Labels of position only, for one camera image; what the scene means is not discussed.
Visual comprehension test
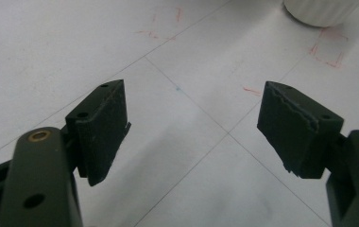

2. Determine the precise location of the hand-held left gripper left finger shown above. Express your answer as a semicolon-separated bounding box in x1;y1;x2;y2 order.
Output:
64;79;132;187

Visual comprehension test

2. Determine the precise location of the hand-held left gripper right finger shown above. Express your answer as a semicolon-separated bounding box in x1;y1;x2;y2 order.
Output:
256;80;345;180

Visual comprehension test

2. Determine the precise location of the white ribbed container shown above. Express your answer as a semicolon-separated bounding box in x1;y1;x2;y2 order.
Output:
282;0;359;28

